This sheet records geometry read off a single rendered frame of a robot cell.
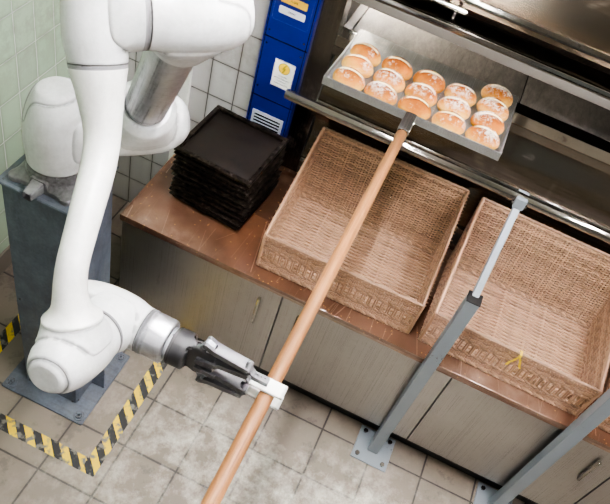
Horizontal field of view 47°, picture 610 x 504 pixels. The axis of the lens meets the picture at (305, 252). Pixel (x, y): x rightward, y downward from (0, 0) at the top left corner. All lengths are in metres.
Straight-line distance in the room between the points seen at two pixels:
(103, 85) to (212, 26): 0.21
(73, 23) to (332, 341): 1.48
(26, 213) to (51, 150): 0.25
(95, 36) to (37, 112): 0.56
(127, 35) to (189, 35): 0.10
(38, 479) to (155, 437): 0.40
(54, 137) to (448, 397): 1.46
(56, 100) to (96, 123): 0.48
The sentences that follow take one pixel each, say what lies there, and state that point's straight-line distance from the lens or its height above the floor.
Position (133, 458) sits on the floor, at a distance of 2.58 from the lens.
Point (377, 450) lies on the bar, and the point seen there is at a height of 0.04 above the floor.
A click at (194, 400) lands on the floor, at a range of 2.69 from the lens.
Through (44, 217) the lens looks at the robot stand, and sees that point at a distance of 1.93.
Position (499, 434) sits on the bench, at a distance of 2.51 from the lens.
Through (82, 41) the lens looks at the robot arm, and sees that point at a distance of 1.23.
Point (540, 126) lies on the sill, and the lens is 2.32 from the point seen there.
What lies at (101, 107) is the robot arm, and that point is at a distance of 1.25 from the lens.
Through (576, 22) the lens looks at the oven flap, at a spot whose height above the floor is 1.51.
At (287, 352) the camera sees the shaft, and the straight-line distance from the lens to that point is 1.39.
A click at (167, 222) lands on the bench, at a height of 0.58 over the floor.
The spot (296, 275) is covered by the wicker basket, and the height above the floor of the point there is 0.61.
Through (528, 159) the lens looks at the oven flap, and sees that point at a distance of 2.40.
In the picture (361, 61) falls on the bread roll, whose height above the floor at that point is 1.23.
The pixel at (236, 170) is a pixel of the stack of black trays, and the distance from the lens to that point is 2.30.
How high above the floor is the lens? 2.35
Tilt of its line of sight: 47 degrees down
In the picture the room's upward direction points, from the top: 19 degrees clockwise
